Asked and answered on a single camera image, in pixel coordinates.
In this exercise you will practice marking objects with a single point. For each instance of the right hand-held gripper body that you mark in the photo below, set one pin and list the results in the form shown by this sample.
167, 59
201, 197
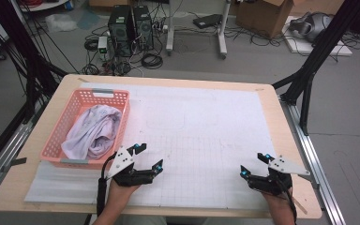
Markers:
286, 167

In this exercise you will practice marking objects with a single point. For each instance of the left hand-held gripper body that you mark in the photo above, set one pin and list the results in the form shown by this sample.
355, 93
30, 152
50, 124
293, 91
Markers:
122, 161

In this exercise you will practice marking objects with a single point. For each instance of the lavender printed towel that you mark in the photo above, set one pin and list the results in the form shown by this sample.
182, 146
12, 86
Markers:
90, 131

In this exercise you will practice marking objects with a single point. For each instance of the pink plastic basket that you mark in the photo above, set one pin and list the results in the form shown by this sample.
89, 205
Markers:
59, 137

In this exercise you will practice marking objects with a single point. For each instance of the person's left hand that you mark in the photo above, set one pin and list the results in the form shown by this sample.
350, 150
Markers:
120, 195

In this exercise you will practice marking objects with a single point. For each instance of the person's right hand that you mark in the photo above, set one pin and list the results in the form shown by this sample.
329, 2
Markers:
281, 203

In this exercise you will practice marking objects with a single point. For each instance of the thin wooden stick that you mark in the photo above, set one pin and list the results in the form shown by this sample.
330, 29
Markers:
300, 205

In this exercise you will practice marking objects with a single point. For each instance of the white grid mat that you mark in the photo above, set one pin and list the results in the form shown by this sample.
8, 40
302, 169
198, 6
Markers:
200, 125

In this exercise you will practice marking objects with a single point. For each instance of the small white power box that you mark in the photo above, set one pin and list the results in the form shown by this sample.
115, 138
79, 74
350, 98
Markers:
102, 43

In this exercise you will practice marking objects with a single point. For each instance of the white metal stand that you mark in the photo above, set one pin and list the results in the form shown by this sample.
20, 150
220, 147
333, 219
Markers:
169, 37

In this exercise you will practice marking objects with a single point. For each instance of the white foam board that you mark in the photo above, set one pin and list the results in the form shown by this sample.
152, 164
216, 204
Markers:
303, 48

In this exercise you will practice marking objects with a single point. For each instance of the large black computer tower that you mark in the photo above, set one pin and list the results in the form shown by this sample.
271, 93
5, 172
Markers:
120, 31

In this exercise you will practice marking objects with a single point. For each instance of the slim black computer tower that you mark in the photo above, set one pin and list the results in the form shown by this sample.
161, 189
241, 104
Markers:
143, 28

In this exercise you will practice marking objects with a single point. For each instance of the grey rounded machine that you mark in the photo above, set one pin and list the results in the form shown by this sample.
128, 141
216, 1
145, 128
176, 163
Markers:
311, 26

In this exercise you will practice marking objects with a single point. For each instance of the open cardboard box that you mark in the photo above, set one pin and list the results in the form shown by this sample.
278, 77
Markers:
262, 15

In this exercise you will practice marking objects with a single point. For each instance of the flat black device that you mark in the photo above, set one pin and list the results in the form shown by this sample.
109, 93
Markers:
206, 21

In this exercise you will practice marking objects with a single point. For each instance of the clear plastic bag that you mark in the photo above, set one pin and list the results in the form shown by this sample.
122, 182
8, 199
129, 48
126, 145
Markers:
61, 22

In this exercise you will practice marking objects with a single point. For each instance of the white round table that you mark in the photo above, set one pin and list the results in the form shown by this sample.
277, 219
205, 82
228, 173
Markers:
43, 6

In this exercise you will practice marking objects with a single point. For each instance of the grey metal bracket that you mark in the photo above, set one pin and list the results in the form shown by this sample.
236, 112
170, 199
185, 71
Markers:
14, 163
309, 179

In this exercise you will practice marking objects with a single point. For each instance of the aluminium rail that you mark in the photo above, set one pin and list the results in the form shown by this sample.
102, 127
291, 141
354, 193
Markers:
315, 162
3, 156

